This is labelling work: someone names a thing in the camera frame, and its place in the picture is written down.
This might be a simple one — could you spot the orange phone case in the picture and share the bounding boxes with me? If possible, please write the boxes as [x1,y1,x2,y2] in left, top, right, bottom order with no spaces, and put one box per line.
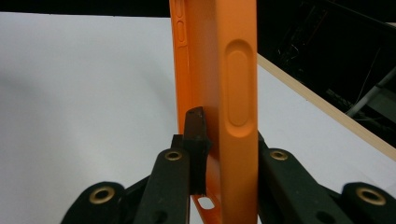
[168,0,260,224]

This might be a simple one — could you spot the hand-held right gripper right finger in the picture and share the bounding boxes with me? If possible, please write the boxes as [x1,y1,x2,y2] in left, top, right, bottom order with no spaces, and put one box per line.
[257,132,269,154]

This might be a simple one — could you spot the grey metal stand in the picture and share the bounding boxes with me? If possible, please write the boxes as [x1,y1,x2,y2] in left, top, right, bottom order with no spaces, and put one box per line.
[345,66,396,119]

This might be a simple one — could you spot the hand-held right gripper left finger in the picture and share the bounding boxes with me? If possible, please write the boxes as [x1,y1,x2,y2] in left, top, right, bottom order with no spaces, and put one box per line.
[170,105,214,196]

